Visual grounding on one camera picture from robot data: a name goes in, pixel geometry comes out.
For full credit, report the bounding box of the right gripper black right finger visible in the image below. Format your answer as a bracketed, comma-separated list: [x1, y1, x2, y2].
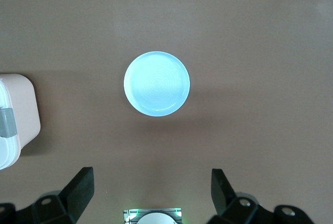
[208, 168, 319, 224]

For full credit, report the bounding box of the white lidded lunch box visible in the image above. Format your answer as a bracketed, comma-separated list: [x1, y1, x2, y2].
[0, 73, 42, 170]

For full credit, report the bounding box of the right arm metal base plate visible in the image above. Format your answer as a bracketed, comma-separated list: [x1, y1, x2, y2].
[122, 208, 182, 224]

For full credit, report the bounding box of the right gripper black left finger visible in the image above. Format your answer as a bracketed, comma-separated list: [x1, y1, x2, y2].
[0, 166, 94, 224]

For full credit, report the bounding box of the light blue round plate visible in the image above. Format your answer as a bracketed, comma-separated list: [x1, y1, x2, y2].
[123, 50, 191, 118]

